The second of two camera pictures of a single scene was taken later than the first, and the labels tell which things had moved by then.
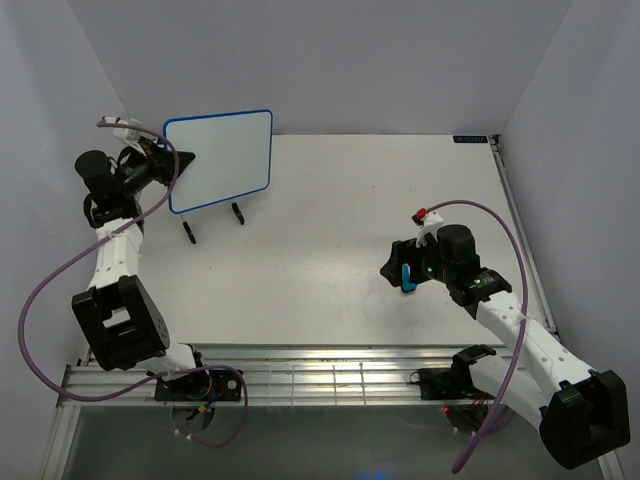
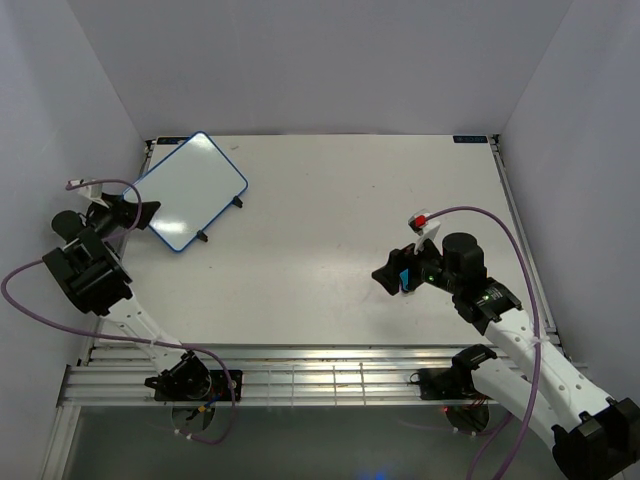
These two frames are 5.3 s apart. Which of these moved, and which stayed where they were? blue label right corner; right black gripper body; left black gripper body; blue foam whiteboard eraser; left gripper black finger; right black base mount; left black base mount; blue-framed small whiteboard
Moved: left black gripper body; left gripper black finger; blue-framed small whiteboard
Stayed: right black base mount; left black base mount; blue foam whiteboard eraser; right black gripper body; blue label right corner
